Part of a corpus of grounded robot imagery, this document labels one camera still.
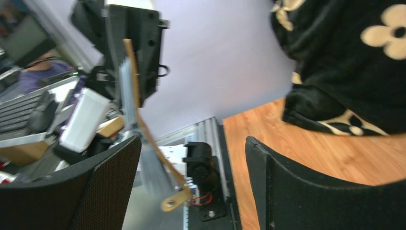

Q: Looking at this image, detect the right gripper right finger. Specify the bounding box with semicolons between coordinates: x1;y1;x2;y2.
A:
245;136;406;230

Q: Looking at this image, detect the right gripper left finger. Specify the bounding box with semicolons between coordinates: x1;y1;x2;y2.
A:
0;136;141;230

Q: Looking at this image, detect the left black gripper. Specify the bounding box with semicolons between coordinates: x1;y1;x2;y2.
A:
102;3;169;108

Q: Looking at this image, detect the brown leather card holder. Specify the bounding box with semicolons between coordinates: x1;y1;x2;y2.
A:
118;38;194;213

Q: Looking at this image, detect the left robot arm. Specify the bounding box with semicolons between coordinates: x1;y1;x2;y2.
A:
56;0;170;194

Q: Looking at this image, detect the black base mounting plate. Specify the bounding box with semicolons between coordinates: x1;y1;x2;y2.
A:
183;118;242;230

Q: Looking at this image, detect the person in purple shirt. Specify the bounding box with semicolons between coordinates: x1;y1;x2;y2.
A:
18;49;73;94

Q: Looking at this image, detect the black floral plush blanket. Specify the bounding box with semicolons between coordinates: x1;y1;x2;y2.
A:
270;0;406;136

